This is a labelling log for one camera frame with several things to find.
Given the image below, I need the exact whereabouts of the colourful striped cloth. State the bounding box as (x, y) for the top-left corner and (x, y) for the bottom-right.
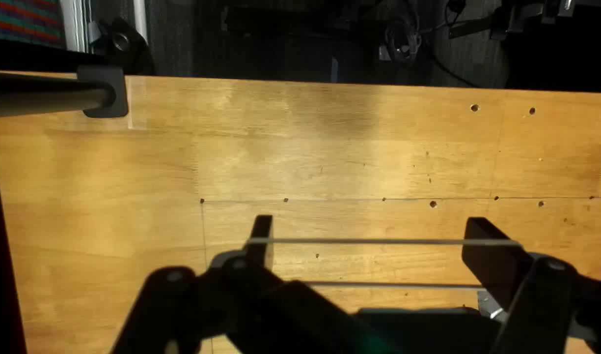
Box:
(0, 0), (69, 49)

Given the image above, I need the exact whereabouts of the black tripod camera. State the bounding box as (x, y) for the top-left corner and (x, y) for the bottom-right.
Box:
(91, 17), (150, 65)

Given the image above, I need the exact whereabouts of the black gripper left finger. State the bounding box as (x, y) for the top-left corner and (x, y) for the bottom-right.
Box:
(111, 214), (395, 354)

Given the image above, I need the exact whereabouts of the black metal stand pole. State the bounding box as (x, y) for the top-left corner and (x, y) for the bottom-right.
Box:
(0, 69), (117, 120)

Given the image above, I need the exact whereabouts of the black cable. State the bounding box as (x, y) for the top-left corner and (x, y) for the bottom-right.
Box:
(425, 0), (490, 88)

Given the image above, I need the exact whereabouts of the white vertical bar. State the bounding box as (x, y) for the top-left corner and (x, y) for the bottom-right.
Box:
(132, 0), (152, 47)
(60, 0), (95, 55)

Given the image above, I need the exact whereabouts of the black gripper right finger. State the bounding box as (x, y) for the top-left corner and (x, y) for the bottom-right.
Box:
(462, 216), (601, 354)

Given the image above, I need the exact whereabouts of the grey pole clamp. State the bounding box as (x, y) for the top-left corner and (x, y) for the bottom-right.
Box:
(75, 63), (132, 120)

